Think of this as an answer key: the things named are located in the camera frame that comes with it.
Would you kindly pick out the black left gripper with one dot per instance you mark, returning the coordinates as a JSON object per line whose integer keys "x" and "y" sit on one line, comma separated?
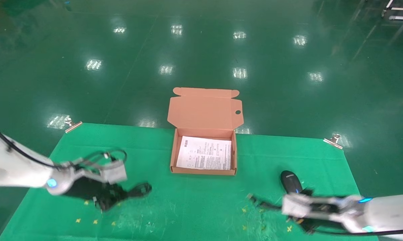
{"x": 87, "y": 189}

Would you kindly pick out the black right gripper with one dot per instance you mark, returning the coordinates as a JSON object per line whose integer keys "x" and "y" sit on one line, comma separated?
{"x": 325, "y": 214}

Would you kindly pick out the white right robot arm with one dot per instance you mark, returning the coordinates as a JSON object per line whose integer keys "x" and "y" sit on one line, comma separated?
{"x": 389, "y": 211}

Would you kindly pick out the orange cardboard box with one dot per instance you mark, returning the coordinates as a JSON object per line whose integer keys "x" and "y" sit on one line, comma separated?
{"x": 203, "y": 110}

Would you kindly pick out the green table mat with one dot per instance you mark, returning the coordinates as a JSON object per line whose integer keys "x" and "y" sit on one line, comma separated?
{"x": 188, "y": 207}

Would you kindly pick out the metal mat clip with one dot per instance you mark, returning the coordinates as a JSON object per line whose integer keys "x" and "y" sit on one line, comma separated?
{"x": 333, "y": 140}
{"x": 73, "y": 126}

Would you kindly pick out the white printed instruction sheet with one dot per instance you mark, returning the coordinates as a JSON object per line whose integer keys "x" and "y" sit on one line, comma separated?
{"x": 205, "y": 154}

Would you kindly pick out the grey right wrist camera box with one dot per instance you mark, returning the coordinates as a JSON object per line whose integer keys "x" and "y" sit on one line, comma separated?
{"x": 295, "y": 205}

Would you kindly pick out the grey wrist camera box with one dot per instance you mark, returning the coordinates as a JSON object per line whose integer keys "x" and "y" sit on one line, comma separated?
{"x": 295, "y": 205}
{"x": 116, "y": 172}

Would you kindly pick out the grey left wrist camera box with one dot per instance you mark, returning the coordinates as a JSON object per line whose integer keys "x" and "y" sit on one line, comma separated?
{"x": 116, "y": 172}

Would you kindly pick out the white metal trolley frame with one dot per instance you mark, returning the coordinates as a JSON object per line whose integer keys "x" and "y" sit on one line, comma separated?
{"x": 400, "y": 17}

